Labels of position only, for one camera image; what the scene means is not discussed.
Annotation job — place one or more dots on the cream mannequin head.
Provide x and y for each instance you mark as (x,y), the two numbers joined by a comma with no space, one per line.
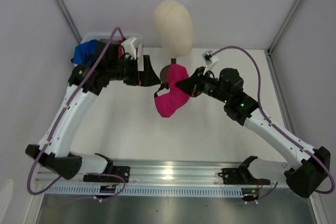
(173,26)

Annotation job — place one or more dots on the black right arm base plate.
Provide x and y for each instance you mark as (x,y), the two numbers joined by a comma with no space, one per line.
(240,175)

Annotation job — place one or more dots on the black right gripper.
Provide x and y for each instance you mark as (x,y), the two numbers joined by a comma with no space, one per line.
(192,85)

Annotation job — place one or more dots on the brown round mannequin stand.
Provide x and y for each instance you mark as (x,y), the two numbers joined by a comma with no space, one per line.
(164,71)

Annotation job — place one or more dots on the pink cap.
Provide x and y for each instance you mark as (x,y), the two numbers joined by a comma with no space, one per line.
(168,97)
(121,49)

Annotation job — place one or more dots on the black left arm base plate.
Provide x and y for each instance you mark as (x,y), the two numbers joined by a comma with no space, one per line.
(121,171)

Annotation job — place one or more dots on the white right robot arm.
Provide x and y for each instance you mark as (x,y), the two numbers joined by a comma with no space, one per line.
(304,168)

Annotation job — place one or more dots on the blue cap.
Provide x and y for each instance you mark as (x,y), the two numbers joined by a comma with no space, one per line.
(83,51)

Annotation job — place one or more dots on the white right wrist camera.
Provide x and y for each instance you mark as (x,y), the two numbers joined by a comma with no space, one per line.
(210,60)

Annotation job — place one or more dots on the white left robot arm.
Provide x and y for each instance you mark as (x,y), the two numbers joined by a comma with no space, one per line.
(97,63)

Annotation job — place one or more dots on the aluminium mounting rail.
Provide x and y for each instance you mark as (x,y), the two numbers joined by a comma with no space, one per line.
(160,173)

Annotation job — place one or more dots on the white slotted cable duct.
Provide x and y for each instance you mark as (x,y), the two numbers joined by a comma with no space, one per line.
(169,191)

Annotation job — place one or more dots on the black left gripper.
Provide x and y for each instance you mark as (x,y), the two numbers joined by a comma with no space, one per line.
(147,77)

